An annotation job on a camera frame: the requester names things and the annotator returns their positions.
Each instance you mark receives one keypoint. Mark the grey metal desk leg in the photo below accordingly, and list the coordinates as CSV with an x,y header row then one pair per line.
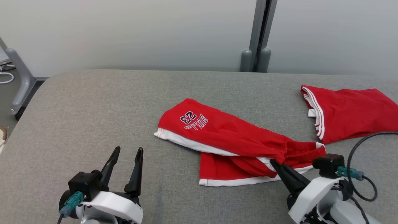
x,y
23,81

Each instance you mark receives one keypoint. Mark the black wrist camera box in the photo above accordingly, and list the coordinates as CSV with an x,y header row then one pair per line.
x,y
328,165
84,183

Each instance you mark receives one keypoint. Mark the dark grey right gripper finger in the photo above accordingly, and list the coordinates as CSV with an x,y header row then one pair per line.
x,y
292,180

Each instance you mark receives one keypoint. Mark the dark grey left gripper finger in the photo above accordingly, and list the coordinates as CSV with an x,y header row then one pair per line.
x,y
110,169
136,177

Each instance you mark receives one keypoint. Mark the red Bulls shorts white trim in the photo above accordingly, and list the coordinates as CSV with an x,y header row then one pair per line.
x,y
230,133

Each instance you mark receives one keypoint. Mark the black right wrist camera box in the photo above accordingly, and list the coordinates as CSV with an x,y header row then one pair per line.
x,y
328,165

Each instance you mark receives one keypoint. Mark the red white Bulls jersey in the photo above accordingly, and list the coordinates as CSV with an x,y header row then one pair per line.
x,y
351,115

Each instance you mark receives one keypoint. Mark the grey partition post rounded feet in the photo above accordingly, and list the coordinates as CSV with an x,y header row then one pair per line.
x,y
259,34

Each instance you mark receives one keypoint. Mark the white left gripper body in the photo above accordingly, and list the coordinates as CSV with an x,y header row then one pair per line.
x,y
121,205

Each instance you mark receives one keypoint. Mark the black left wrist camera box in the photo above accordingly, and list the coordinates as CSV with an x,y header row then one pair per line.
x,y
84,183

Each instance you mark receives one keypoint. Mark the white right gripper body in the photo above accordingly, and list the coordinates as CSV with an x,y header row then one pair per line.
x,y
314,196

